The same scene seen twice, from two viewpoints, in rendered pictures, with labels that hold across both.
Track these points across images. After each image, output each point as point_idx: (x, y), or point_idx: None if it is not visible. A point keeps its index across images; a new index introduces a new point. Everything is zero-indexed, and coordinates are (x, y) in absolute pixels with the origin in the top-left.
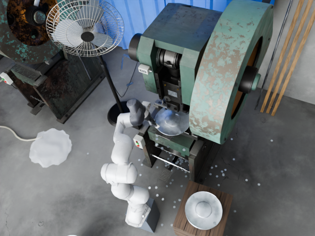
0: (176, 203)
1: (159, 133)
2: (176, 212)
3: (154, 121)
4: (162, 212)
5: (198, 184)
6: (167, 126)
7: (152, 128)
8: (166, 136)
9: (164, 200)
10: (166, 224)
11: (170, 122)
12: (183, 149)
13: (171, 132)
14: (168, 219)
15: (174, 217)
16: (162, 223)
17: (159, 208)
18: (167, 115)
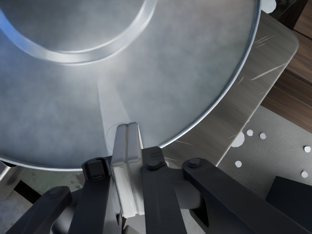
0: (255, 129)
1: (204, 139)
2: (276, 133)
3: (106, 174)
4: (272, 169)
5: (295, 31)
6: (137, 47)
7: (68, 185)
8: (255, 74)
9: (241, 160)
10: (302, 163)
11: (108, 5)
12: (266, 4)
13: (222, 17)
14: (292, 155)
15: (288, 140)
16: (301, 173)
17: (260, 177)
18: (3, 28)
